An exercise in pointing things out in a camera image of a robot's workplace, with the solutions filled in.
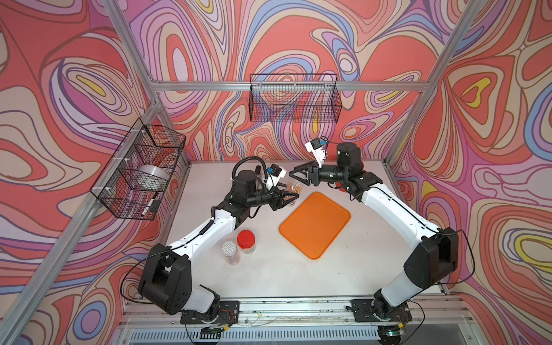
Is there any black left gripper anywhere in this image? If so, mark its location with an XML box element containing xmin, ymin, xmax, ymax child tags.
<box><xmin>244</xmin><ymin>183</ymin><xmax>297</xmax><ymax>213</ymax></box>

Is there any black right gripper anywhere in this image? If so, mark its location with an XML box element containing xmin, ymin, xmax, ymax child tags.
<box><xmin>288</xmin><ymin>160</ymin><xmax>346</xmax><ymax>188</ymax></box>

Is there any clear candy jar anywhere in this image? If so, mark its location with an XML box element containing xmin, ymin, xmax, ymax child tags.
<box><xmin>286</xmin><ymin>181</ymin><xmax>303</xmax><ymax>194</ymax></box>

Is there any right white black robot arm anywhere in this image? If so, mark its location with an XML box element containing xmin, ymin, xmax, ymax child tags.
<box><xmin>289</xmin><ymin>138</ymin><xmax>459</xmax><ymax>322</ymax></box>

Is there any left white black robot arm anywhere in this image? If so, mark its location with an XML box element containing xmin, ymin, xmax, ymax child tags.
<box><xmin>138</xmin><ymin>164</ymin><xmax>299</xmax><ymax>321</ymax></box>

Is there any red lid jar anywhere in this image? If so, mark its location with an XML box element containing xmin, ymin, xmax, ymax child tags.
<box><xmin>237</xmin><ymin>230</ymin><xmax>256</xmax><ymax>254</ymax></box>

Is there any white lid jar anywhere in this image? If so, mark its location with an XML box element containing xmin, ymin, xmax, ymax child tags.
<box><xmin>221</xmin><ymin>241</ymin><xmax>240</xmax><ymax>265</ymax></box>

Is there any red cup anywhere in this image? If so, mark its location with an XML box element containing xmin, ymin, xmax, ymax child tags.
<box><xmin>335</xmin><ymin>162</ymin><xmax>364</xmax><ymax>193</ymax></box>

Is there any orange plastic tray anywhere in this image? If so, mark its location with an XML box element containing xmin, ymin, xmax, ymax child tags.
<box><xmin>279</xmin><ymin>192</ymin><xmax>351</xmax><ymax>260</ymax></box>

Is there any black marker in basket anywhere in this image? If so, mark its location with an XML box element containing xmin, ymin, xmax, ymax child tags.
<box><xmin>142</xmin><ymin>192</ymin><xmax>159</xmax><ymax>216</ymax></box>

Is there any white roll in basket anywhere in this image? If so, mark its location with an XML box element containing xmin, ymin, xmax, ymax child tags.
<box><xmin>134</xmin><ymin>165</ymin><xmax>169</xmax><ymax>191</ymax></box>

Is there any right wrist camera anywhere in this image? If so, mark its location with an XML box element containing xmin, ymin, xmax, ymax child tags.
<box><xmin>305</xmin><ymin>138</ymin><xmax>329</xmax><ymax>168</ymax></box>

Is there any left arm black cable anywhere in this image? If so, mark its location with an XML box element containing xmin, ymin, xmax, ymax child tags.
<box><xmin>231</xmin><ymin>156</ymin><xmax>268</xmax><ymax>182</ymax></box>

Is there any back black wire basket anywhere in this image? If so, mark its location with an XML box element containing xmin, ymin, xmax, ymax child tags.
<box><xmin>249</xmin><ymin>72</ymin><xmax>343</xmax><ymax>124</ymax></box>

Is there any black wire basket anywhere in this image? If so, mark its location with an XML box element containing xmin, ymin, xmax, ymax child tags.
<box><xmin>249</xmin><ymin>72</ymin><xmax>343</xmax><ymax>124</ymax></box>
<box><xmin>90</xmin><ymin>119</ymin><xmax>186</xmax><ymax>221</ymax></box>

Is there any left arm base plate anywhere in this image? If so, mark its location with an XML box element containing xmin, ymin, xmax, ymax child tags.
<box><xmin>181</xmin><ymin>300</ymin><xmax>240</xmax><ymax>326</ymax></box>

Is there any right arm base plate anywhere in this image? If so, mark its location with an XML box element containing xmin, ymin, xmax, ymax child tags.
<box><xmin>346</xmin><ymin>298</ymin><xmax>413</xmax><ymax>323</ymax></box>

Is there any left black wire basket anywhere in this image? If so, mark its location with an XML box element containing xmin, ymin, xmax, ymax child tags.
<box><xmin>90</xmin><ymin>119</ymin><xmax>186</xmax><ymax>221</ymax></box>

